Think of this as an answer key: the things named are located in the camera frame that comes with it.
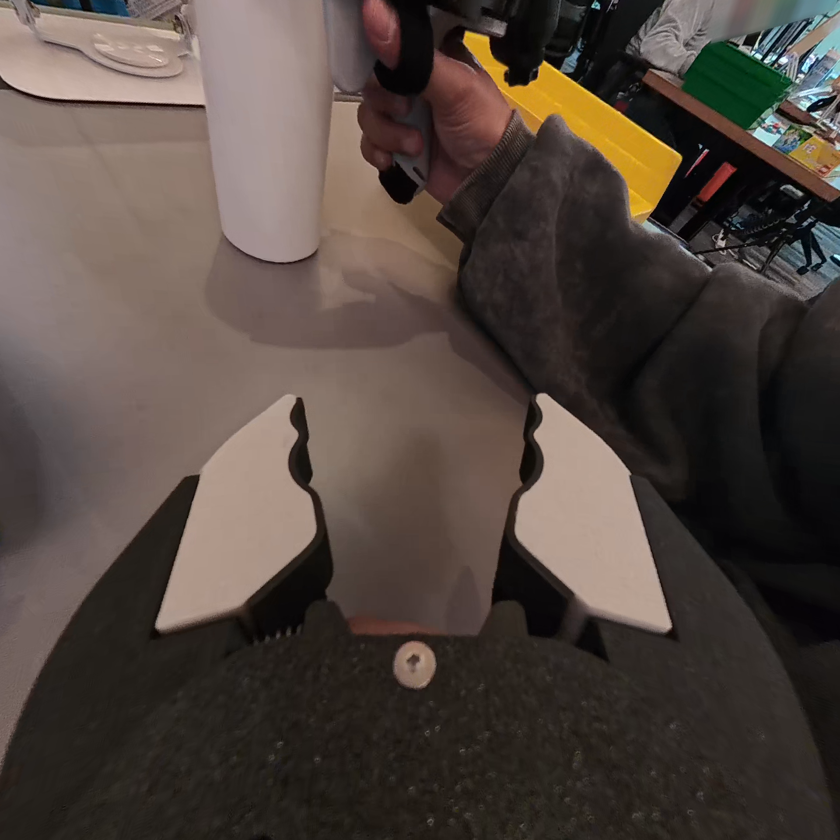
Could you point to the white stand base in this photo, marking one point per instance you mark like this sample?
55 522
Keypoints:
65 79

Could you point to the background wooden desk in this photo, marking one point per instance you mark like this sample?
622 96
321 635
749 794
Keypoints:
735 141

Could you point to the yellow printed carton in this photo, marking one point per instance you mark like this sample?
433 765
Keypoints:
817 157

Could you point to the yellow storage bin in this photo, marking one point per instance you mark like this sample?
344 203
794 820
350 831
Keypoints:
590 124

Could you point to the person's right forearm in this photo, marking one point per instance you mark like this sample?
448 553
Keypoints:
623 328

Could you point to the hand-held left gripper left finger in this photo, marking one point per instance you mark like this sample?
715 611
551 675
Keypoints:
236 525

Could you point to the green storage bin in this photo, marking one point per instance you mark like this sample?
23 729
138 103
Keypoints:
735 85

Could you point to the person's right hand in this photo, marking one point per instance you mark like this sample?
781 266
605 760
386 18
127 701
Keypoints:
466 118

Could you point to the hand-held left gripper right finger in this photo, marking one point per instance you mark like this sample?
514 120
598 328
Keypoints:
590 525

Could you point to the white plastic bottle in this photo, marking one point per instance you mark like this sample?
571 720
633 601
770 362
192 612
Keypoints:
262 131

